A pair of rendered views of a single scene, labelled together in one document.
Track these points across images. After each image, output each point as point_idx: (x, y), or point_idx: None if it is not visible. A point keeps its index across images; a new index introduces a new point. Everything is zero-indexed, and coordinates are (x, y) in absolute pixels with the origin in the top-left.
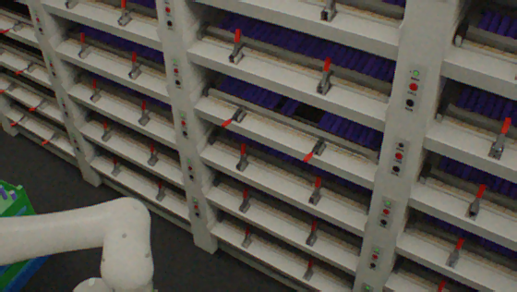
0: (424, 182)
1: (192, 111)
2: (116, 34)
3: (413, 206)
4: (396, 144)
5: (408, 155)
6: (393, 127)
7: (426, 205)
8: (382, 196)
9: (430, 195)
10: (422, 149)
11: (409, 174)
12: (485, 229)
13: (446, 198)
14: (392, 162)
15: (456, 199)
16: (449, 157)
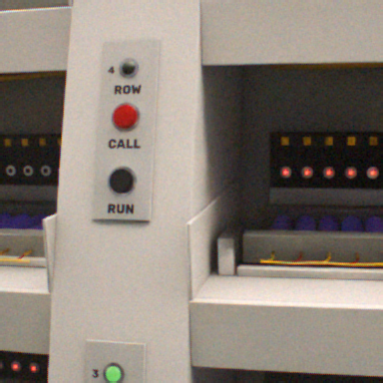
0: (233, 265)
1: None
2: None
3: (215, 359)
4: (112, 73)
5: (159, 103)
6: (98, 17)
7: (265, 315)
8: (87, 347)
9: (269, 288)
10: (202, 84)
11: (175, 186)
12: None
13: (328, 285)
14: (107, 157)
15: (363, 281)
16: (298, 62)
